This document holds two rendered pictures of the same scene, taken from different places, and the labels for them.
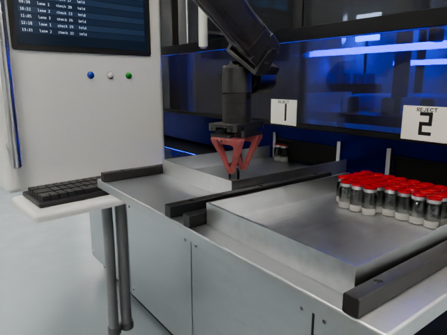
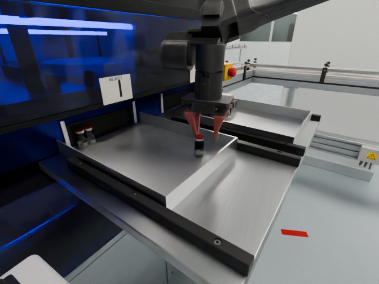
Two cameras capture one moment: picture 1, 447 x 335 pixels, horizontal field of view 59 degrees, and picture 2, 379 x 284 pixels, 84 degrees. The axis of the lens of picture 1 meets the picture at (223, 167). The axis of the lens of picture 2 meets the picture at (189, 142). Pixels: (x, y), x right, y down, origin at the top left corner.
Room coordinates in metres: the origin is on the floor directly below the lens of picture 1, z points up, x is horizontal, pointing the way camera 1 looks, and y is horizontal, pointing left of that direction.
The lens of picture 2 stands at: (0.94, 0.39, 1.13)
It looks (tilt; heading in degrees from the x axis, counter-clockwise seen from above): 26 degrees down; 253
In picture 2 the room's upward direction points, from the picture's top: straight up
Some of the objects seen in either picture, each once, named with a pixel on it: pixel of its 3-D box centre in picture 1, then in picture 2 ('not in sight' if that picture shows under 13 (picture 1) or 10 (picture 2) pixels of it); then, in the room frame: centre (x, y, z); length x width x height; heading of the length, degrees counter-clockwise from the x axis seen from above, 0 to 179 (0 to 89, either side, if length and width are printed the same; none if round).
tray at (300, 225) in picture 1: (349, 214); (247, 116); (0.56, -0.19, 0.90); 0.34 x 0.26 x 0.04; 126
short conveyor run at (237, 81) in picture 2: not in sight; (222, 76); (0.36, -0.81, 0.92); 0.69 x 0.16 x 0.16; 37
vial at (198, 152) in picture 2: (233, 175); (199, 145); (0.79, -0.02, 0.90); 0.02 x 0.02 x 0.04
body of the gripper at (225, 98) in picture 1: (237, 112); (208, 88); (0.77, -0.03, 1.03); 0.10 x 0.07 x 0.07; 143
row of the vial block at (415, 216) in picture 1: (383, 199); (223, 109); (0.61, -0.26, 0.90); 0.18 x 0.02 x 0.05; 36
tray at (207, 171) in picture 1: (254, 166); (148, 145); (0.90, -0.07, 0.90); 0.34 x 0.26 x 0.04; 127
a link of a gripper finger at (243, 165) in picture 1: (239, 147); (203, 120); (0.77, -0.03, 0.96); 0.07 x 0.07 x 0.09; 53
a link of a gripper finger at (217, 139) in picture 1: (234, 149); (210, 120); (0.76, -0.02, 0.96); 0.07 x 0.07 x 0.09; 53
